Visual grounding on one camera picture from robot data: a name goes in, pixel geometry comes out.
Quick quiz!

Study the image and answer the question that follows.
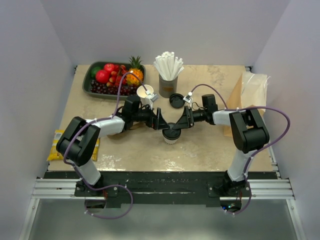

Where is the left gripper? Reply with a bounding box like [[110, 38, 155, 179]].
[[132, 103, 169, 130]]

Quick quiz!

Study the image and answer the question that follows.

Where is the grey straw holder cup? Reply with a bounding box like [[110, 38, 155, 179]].
[[158, 74, 178, 99]]

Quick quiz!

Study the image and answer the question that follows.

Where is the white paper cup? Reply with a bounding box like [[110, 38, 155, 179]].
[[163, 136, 179, 145], [136, 84, 154, 105]]

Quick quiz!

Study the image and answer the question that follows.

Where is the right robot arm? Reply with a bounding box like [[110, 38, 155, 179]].
[[169, 94, 270, 197]]

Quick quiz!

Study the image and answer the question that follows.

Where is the white paper straws bundle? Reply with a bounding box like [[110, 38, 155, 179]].
[[153, 51, 184, 82]]

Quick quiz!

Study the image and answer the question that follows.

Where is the dark grapes bunch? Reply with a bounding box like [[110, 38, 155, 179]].
[[89, 79, 138, 96]]

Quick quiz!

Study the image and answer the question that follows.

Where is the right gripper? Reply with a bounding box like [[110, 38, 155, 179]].
[[173, 106, 207, 131]]

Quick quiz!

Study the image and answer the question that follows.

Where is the toy pineapple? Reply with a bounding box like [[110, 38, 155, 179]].
[[126, 56, 144, 87]]

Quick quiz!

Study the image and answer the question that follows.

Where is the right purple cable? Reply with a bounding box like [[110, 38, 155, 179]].
[[190, 83, 292, 216]]

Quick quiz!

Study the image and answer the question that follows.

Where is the green lime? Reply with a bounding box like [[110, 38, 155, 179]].
[[90, 66, 102, 78]]

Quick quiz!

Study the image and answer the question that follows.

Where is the brown cardboard cup carrier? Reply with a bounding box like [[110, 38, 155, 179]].
[[107, 122, 145, 139]]

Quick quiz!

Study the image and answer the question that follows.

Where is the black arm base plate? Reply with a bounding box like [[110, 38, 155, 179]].
[[44, 171, 278, 209]]

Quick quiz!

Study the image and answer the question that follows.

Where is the yellow snack bag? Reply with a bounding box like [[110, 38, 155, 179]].
[[46, 129, 101, 162]]

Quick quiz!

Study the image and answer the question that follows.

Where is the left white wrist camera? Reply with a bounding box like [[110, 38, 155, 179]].
[[146, 93, 159, 104]]

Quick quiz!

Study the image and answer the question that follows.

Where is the brown paper bag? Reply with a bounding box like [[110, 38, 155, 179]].
[[222, 72, 272, 138]]

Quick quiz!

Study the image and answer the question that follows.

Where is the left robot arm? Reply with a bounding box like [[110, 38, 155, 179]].
[[56, 95, 170, 196]]

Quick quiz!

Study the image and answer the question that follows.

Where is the black cup lid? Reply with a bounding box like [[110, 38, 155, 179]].
[[162, 122, 182, 141], [169, 93, 185, 109]]

